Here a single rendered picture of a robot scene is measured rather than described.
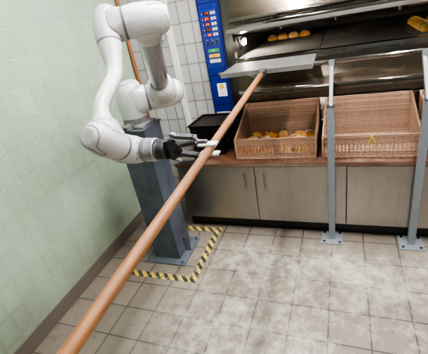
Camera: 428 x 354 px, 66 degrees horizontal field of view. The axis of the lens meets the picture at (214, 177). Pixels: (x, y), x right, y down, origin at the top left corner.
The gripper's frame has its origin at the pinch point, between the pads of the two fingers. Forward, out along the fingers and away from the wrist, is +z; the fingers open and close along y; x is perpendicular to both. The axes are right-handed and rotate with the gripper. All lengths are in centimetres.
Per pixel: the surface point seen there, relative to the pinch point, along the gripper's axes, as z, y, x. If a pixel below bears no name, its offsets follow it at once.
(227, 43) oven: -37, -9, -155
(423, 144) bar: 85, 47, -91
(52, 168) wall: -123, 29, -35
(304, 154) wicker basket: 20, 58, -102
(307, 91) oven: 20, 32, -152
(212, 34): -46, -17, -152
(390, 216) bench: 73, 100, -94
